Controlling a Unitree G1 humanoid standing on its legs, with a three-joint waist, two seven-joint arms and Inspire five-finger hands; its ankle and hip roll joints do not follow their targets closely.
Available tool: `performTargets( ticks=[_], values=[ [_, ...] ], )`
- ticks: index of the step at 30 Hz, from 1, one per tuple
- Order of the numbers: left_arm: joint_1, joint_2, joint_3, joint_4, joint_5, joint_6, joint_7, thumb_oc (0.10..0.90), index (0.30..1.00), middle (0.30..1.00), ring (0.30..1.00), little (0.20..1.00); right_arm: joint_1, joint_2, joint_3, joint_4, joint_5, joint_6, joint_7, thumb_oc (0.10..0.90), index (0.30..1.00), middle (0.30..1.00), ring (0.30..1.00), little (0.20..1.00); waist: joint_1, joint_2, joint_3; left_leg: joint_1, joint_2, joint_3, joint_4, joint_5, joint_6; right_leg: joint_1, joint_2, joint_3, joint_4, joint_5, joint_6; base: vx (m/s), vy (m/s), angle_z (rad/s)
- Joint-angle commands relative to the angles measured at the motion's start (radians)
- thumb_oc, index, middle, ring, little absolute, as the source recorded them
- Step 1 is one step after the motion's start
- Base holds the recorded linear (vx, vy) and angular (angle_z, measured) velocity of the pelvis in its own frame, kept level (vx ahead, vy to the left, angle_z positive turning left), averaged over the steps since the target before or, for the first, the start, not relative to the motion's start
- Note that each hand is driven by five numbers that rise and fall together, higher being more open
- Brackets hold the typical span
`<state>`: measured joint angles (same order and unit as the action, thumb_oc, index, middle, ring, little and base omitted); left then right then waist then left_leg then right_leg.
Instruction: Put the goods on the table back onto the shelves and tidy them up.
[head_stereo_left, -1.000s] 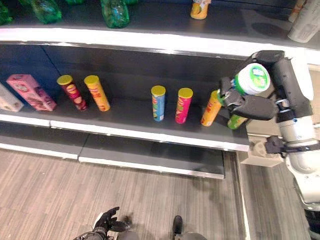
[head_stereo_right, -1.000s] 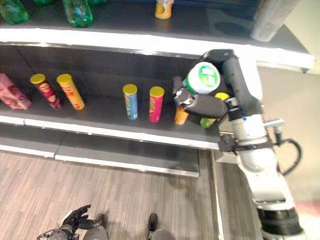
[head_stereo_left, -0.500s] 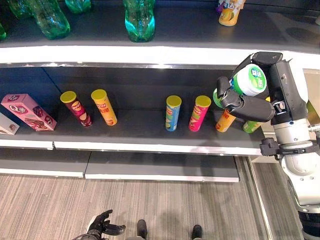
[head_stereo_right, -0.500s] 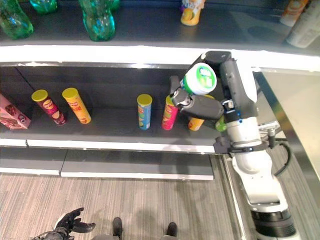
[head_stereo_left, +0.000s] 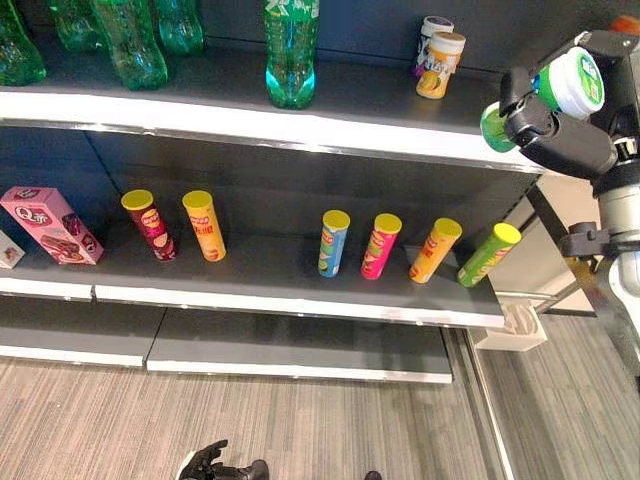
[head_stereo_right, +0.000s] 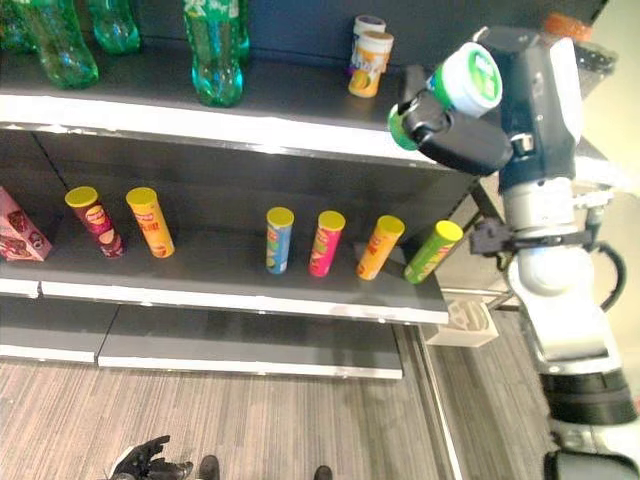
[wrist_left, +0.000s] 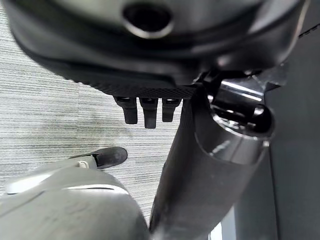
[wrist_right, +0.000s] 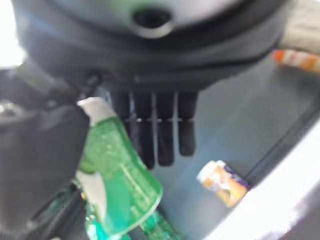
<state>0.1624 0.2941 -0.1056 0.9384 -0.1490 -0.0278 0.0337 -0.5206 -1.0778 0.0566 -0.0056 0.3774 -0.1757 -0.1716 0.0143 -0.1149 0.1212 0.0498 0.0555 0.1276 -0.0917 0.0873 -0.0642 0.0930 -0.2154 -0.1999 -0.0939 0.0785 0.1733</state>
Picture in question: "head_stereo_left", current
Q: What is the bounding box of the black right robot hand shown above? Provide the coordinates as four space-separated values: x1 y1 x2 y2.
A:
499 29 640 181

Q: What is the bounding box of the pink chips can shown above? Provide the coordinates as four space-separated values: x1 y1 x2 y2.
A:
359 212 404 281

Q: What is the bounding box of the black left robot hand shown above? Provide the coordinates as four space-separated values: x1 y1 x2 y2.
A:
177 439 230 480

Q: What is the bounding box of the long grey shelf board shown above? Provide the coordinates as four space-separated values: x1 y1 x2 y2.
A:
0 29 546 175

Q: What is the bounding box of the white snack box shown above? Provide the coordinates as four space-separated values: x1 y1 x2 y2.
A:
0 229 27 270

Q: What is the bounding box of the maroon chips can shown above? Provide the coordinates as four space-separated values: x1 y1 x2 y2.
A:
120 189 179 263

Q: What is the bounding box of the green plastic soda bottle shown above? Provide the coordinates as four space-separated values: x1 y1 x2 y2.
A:
0 0 48 87
48 0 107 53
91 0 170 92
153 0 206 57

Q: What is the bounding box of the grey shelf board with boxes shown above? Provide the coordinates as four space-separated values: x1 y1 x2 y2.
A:
0 257 96 303

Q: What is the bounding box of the pink snack box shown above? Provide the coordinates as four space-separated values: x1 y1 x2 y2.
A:
0 185 105 267

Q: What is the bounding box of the orange object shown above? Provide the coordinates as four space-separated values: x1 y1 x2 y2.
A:
608 14 640 35

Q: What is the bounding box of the empty narrow grey shelf board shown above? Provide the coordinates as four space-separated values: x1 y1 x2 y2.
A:
0 294 167 370

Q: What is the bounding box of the blue chips can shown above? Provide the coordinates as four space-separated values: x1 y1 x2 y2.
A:
317 209 352 279

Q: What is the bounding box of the green chips can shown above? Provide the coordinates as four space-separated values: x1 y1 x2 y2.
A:
456 222 523 289

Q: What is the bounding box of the white shelf base foot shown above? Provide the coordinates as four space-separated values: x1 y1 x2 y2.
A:
471 298 547 354

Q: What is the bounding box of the yellow orange chips can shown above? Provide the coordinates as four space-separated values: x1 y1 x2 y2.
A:
181 189 228 263

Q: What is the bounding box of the grey shelf board with cans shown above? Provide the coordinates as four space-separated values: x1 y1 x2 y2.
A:
93 227 507 330

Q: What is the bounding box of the black shelf bracket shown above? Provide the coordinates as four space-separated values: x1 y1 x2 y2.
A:
524 183 582 286

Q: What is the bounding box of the purple white drink cup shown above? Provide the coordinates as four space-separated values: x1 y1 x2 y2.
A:
411 15 456 77

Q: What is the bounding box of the yellow white drink cup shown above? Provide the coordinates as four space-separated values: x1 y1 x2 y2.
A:
415 31 468 100

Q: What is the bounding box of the empty wide grey shelf board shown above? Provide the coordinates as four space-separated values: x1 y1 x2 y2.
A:
145 306 454 386

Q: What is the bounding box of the green soda bottle with label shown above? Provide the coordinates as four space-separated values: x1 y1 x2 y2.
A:
263 0 321 110

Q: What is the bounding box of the green white yogurt cup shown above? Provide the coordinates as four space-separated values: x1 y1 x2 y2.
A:
480 46 607 154

